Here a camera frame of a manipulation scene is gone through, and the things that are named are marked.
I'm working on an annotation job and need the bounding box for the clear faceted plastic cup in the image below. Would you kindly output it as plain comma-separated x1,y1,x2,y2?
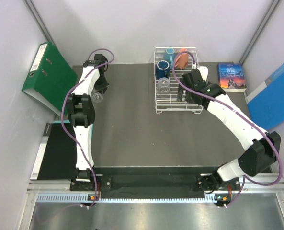
91,92,103,104

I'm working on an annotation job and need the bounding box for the clear heavy-base glass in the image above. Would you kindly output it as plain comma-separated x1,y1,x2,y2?
156,78,170,98

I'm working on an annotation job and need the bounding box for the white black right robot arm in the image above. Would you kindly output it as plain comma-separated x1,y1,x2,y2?
175,69,283,190

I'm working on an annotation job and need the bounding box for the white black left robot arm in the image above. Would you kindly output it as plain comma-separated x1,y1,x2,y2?
66,54,109,191

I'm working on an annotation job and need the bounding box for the orange mug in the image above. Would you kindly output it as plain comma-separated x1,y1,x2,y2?
175,53,189,69

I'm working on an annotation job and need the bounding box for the dark blue mug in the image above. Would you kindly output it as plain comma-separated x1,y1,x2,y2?
155,60,170,80

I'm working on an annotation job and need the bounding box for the teal mug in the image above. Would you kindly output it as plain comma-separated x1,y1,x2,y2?
163,47,176,70

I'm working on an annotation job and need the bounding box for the Jane Eyre paperback book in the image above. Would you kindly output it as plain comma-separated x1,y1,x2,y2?
217,63,247,92

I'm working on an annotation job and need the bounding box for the green lever arch binder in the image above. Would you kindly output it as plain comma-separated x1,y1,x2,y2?
22,42,77,116

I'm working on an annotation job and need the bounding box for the blue folder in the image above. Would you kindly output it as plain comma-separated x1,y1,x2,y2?
246,63,284,130

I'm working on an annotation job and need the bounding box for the black notebook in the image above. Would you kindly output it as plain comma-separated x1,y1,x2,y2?
30,122,77,180

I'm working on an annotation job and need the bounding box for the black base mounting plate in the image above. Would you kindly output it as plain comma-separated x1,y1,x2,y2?
69,173,242,194

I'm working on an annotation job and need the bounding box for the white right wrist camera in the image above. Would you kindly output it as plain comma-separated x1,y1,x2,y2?
197,66,209,81

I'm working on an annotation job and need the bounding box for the white wire dish rack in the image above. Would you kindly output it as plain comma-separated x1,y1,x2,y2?
153,46,204,115

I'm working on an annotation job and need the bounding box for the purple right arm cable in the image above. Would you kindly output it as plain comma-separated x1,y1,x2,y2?
171,51,283,208

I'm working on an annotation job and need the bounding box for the grey slotted cable duct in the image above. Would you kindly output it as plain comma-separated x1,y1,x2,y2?
36,193,231,204

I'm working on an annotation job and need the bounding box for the aluminium frame rail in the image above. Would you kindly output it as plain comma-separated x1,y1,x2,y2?
27,173,284,198

